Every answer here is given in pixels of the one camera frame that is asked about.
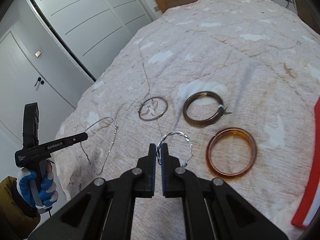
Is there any silver chain necklace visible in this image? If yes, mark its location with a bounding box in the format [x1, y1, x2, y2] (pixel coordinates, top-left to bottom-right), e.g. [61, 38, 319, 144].
[80, 116, 119, 176]

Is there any twisted silver bangle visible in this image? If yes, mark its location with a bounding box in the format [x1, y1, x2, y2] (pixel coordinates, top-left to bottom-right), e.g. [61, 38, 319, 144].
[156, 131, 194, 168]

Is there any amber resin bangle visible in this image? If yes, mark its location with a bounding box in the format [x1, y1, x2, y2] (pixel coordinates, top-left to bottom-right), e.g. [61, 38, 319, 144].
[206, 127, 258, 178]

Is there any dark olive bangle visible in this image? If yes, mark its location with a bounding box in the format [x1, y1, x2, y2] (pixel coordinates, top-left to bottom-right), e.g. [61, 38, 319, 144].
[182, 91, 232, 128]

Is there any thin metal hoop bangle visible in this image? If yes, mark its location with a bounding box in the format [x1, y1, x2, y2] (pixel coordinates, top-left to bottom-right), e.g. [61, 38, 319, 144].
[138, 96, 168, 121]

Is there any mustard jacket left forearm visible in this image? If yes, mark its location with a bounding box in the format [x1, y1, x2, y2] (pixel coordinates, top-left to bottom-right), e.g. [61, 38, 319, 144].
[1, 176, 41, 239]

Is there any red jewelry box tray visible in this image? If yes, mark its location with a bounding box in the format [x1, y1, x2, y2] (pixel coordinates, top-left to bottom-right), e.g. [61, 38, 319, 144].
[291, 100, 320, 229]

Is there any blue white gloved left hand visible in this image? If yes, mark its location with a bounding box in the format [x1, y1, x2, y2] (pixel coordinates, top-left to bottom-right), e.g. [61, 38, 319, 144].
[17, 161, 59, 209]

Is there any white door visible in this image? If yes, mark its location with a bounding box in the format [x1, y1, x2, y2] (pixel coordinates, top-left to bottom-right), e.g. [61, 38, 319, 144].
[1, 32, 74, 144]

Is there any beige cloud pattern duvet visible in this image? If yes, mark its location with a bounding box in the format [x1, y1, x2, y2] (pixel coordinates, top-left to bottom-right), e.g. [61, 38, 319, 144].
[54, 0, 319, 239]

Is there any white sliding wardrobe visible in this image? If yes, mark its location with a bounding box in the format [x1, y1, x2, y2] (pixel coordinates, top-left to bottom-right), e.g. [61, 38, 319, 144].
[34, 0, 151, 79]

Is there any black door handle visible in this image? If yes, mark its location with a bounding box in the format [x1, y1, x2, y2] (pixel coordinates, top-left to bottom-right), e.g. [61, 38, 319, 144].
[34, 77, 44, 87]

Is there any wall light switch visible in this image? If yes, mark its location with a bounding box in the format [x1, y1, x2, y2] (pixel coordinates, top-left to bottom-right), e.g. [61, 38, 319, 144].
[35, 50, 42, 58]

